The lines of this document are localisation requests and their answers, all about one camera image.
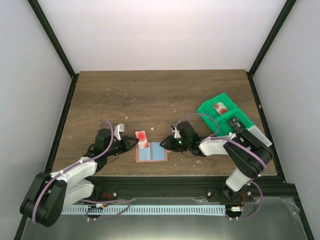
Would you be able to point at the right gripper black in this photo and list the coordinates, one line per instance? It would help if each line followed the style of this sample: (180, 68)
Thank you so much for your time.
(171, 143)

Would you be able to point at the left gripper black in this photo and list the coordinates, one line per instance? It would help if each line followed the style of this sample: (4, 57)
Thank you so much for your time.
(125, 143)

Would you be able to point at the red white card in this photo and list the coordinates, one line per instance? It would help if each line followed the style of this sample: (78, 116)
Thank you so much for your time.
(142, 139)
(220, 108)

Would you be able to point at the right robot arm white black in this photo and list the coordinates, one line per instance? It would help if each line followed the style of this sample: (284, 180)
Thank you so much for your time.
(244, 146)

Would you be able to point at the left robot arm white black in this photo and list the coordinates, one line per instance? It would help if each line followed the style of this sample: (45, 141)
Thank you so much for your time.
(50, 193)

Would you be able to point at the black card in tray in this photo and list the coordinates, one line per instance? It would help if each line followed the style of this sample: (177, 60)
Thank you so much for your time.
(235, 124)

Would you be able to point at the green plastic organizer tray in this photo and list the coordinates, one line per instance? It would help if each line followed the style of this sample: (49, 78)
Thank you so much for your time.
(218, 123)

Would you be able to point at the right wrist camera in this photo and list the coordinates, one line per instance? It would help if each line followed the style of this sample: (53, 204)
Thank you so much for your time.
(175, 132)

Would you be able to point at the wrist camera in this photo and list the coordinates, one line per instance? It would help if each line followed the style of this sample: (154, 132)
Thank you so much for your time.
(118, 130)
(175, 132)

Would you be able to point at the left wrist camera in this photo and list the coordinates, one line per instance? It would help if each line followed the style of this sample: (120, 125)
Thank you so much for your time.
(118, 130)

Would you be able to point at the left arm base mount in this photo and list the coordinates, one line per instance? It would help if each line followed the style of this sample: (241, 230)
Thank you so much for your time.
(103, 193)

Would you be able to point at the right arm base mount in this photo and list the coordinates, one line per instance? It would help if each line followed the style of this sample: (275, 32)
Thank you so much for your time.
(224, 195)

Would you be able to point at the white slotted cable duct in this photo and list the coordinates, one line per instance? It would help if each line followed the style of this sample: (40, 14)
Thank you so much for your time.
(201, 210)

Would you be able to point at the left black frame post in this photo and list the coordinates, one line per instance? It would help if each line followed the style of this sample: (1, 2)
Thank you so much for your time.
(39, 13)

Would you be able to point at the black frame post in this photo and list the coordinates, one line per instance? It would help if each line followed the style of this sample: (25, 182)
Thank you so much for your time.
(39, 13)
(280, 20)

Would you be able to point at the right black frame post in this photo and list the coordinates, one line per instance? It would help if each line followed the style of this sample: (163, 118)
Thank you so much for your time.
(280, 20)

